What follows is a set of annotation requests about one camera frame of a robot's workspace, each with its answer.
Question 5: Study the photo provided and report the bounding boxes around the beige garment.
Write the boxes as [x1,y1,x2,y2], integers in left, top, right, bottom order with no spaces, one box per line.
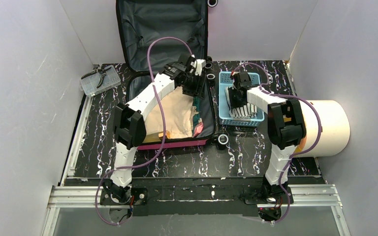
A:
[145,87,193,140]

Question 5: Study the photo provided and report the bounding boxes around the black white striped garment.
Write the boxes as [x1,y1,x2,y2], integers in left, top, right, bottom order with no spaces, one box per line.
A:
[224,86,258,119]

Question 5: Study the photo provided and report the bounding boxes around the pink patterned garment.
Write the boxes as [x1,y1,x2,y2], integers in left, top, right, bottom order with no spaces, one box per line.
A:
[192,121,204,137]

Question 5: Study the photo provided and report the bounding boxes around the pink hard-shell suitcase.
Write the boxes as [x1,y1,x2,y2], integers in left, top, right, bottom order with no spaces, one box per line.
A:
[116,0,217,150]

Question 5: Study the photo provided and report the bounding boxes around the teal green garment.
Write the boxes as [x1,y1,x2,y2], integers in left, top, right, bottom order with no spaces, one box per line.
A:
[191,97,202,133]

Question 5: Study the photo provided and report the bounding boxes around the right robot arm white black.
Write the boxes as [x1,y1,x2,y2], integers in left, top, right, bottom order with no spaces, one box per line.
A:
[225,72,306,192]

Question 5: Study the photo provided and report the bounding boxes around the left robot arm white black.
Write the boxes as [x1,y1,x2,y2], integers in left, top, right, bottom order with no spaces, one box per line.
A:
[110,54,206,192]

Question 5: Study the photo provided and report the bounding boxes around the light blue plastic basket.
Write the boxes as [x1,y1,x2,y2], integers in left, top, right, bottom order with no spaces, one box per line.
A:
[217,71,264,127]

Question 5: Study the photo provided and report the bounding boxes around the frosted bottle gold cap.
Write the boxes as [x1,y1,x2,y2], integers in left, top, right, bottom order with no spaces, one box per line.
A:
[143,130,171,144]

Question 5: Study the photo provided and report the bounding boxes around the black pliers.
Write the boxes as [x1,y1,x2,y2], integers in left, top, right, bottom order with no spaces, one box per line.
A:
[81,67,110,89]

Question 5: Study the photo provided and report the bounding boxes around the white cylinder with orange end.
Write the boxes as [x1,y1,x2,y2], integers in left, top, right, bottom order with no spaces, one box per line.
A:
[295,100,350,157]

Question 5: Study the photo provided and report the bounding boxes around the clear plastic compartment box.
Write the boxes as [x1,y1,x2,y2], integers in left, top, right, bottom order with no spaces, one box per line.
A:
[80,64,122,97]

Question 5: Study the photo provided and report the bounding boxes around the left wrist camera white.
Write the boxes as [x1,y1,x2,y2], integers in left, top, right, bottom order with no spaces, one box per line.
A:
[191,59,206,76]

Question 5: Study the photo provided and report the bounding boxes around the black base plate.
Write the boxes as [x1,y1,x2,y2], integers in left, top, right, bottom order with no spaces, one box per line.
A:
[99,177,293,217]

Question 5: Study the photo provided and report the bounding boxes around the aluminium frame rail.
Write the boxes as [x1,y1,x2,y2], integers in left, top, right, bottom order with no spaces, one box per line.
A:
[41,184,350,236]

